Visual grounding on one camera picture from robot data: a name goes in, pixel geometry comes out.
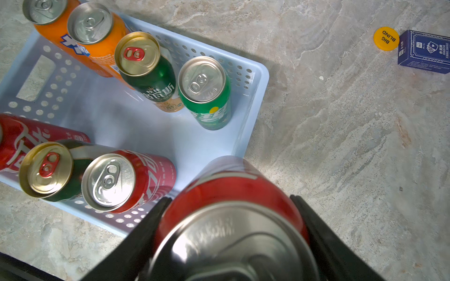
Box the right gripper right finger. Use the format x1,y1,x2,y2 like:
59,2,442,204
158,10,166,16
290,195,383,281

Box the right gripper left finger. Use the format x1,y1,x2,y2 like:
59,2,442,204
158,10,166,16
83,197,172,281

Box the red cola can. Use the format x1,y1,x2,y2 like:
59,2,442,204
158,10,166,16
142,156,319,281
1,114,90,173
81,150,176,213

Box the green Sprite can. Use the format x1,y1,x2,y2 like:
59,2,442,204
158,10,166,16
178,56,232,131

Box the green gold-top can back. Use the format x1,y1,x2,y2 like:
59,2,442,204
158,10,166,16
114,32,184,113

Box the green gold-top can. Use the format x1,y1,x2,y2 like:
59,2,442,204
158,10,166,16
19,139,116,202
114,32,184,113

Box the light blue plastic basket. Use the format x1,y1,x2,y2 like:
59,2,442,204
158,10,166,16
0,10,270,238

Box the green gold-top can front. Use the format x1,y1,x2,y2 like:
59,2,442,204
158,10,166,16
19,139,116,202

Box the yellow big blind chip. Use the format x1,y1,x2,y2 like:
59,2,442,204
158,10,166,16
373,26,400,52

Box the blue playing card box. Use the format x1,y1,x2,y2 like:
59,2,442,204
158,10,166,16
397,30,450,74

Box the orange fanta can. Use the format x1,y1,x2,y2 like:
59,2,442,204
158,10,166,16
67,2,130,83
22,0,111,78

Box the orange Fanta can far left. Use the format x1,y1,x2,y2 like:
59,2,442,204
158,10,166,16
22,0,111,78

